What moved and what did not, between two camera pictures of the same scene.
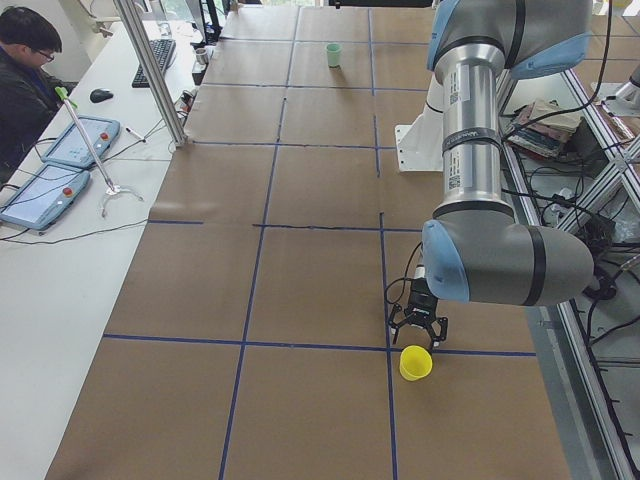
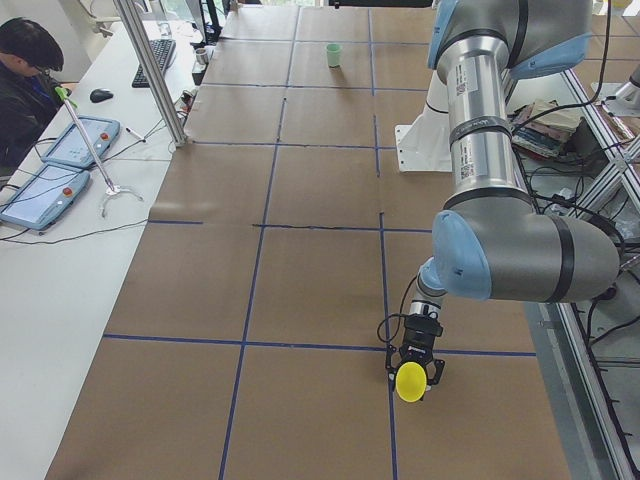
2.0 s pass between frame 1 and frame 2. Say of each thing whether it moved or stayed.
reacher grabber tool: stayed
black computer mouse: stayed
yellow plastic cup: moved
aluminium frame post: stayed
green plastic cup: stayed
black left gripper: moved
